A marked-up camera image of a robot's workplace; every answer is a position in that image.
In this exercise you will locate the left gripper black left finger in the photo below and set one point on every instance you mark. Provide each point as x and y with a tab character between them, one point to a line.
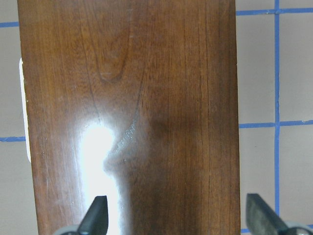
96	220

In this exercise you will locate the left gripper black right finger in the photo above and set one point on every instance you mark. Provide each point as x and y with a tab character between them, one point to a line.
261	218

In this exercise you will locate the white drawer handle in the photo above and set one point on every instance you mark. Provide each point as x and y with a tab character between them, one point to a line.
25	119

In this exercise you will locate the brown wooden drawer cabinet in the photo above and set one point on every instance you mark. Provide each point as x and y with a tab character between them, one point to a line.
136	100

